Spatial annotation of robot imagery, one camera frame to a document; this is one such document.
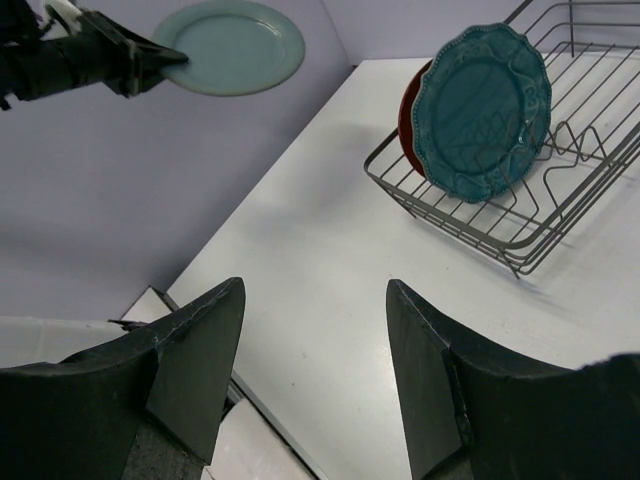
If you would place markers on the teal embossed plate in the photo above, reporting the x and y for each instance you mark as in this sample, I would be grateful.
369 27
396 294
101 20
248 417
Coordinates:
482 113

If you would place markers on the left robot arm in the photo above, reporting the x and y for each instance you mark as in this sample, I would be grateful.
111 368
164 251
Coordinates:
18 21

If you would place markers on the wire dish rack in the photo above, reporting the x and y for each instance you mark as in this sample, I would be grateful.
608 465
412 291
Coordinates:
591 51

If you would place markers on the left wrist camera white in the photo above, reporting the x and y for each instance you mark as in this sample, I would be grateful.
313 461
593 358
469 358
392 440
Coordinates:
64 13

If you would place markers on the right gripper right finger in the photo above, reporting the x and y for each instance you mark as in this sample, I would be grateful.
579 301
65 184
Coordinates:
473 409

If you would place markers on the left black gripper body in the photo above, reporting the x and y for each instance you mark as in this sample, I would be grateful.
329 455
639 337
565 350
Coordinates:
56 61

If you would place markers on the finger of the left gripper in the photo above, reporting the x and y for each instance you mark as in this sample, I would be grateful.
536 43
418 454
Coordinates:
141 79
139 50

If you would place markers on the red plate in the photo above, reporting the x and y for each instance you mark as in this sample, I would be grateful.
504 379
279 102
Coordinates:
405 130

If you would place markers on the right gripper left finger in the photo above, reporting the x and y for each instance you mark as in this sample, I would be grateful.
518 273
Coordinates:
146 405

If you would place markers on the light green plate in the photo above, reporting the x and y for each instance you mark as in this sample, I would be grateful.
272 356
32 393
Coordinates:
234 48

